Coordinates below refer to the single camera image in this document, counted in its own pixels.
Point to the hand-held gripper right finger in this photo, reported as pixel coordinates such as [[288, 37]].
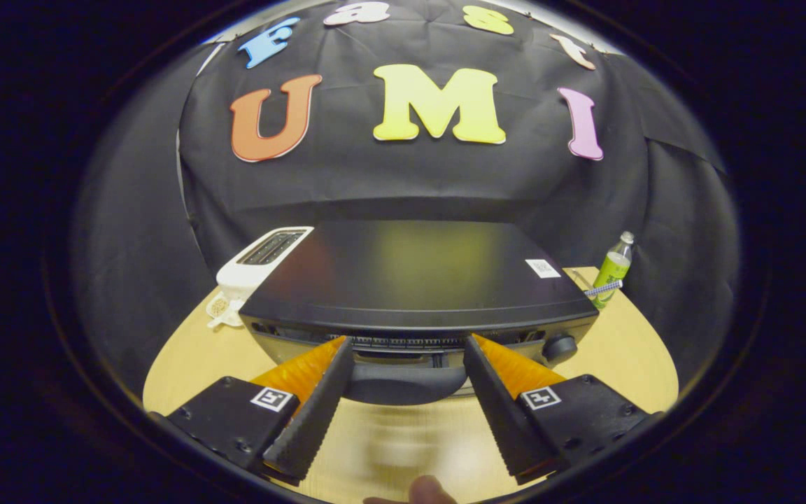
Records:
[[497, 413]]

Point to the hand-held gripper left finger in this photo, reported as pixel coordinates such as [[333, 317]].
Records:
[[315, 413]]

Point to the black toaster oven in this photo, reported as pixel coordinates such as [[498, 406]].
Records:
[[410, 273]]

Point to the white slot toaster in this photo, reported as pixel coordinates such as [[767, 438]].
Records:
[[242, 276]]

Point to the green label plastic bottle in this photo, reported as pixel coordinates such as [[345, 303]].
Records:
[[613, 269]]

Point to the black backdrop cloth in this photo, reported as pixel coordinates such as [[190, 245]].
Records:
[[410, 175]]

